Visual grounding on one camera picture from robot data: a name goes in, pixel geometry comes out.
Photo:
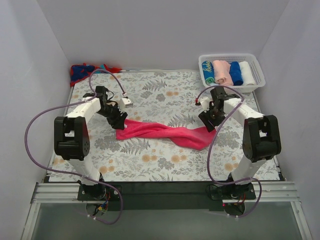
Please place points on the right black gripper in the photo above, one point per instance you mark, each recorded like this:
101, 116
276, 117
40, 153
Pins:
208, 119

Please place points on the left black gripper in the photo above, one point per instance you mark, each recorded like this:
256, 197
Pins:
117, 119

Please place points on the pink red towel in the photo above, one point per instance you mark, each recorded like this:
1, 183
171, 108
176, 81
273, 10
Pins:
196, 139

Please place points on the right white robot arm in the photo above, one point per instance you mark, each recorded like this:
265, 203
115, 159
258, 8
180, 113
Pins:
260, 141

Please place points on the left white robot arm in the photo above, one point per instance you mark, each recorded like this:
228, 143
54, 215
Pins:
72, 141

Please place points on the light blue folded towel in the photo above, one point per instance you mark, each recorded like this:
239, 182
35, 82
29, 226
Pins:
212, 84

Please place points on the peach rolled towel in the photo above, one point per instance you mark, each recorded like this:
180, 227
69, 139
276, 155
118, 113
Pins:
221, 69

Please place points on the blue printed rolled towel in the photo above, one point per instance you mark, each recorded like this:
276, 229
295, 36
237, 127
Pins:
208, 72

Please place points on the dark blue rolled towel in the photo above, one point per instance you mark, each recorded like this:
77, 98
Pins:
235, 73

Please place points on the white rolled towel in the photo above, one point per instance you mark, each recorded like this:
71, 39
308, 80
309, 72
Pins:
246, 74

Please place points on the white plastic basket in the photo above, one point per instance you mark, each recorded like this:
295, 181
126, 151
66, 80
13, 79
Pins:
253, 63

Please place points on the red blue crumpled towel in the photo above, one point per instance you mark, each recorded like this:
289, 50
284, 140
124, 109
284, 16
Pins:
79, 72

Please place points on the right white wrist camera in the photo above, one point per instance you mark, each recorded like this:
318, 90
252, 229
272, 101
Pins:
204, 102

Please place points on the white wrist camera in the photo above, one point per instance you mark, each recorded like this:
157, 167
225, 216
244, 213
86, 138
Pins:
204, 102
126, 102

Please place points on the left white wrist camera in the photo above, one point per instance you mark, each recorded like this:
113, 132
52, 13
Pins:
126, 102

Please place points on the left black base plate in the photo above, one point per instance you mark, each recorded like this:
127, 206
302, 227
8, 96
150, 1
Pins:
112, 193

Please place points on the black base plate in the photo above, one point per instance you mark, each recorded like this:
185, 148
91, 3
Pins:
112, 193
231, 192

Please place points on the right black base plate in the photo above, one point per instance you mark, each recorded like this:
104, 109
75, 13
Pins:
231, 192

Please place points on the aluminium frame rail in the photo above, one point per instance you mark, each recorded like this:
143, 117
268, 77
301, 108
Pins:
51, 193

